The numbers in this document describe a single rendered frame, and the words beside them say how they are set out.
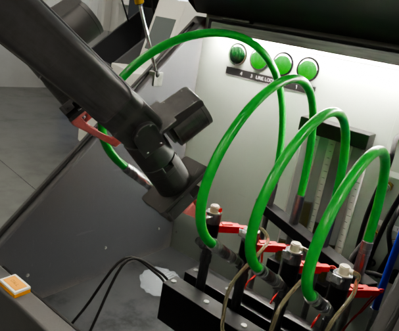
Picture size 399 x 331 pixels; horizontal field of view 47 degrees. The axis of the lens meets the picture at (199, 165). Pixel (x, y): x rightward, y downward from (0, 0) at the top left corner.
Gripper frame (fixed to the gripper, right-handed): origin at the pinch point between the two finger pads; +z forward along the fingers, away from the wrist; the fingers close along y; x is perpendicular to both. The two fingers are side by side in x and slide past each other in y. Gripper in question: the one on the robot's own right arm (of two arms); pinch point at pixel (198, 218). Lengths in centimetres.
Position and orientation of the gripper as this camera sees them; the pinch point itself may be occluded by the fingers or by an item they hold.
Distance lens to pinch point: 77.1
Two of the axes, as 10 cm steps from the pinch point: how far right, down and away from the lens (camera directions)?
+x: -5.8, -3.1, 7.5
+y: 6.9, -6.7, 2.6
